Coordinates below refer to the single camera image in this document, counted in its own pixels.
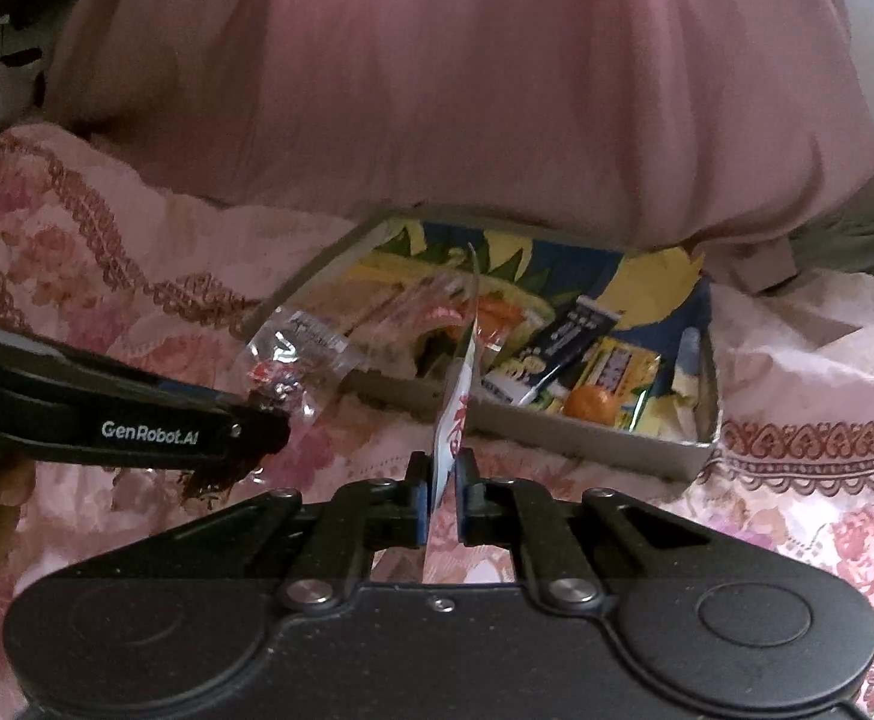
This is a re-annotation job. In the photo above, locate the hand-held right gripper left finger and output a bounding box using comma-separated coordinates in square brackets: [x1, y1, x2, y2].
[107, 454, 434, 611]

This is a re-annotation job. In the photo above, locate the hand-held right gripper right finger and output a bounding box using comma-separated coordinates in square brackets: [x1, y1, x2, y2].
[456, 451, 776, 610]

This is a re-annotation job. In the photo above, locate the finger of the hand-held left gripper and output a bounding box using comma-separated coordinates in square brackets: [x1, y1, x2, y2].
[231, 406, 292, 464]
[0, 341, 258, 410]

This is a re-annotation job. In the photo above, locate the dark dried fruit clear wrapper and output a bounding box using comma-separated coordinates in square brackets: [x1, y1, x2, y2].
[182, 306, 352, 503]

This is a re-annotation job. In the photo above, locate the white green food pouch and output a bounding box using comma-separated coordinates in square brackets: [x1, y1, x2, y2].
[426, 244, 483, 548]

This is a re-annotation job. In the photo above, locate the puffed rice cracker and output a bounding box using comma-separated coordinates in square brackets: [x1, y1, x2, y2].
[339, 315, 427, 380]

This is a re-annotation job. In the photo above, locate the grey cardboard box tray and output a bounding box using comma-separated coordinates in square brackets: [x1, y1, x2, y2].
[242, 206, 723, 482]

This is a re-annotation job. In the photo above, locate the small orange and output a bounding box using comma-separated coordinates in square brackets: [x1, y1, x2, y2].
[563, 386, 622, 422]

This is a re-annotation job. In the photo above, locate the white nougat bar packet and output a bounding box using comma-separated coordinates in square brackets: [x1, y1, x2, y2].
[362, 277, 472, 338]

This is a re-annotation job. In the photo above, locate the dark blue stick packet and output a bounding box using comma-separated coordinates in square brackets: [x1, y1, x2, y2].
[482, 296, 622, 407]

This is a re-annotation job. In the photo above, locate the orange candy wrapper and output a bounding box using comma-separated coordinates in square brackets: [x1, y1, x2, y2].
[474, 296, 543, 350]

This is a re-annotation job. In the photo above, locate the yellow green packet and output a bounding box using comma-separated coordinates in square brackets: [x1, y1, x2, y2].
[564, 337, 663, 432]

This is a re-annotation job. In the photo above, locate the floral pink blanket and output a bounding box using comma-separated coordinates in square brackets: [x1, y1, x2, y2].
[0, 124, 874, 720]

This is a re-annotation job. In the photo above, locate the pink quilt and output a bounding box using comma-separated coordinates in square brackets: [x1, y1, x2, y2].
[47, 0, 874, 248]

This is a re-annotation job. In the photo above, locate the green cloth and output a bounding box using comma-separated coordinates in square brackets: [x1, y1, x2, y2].
[782, 180, 874, 275]

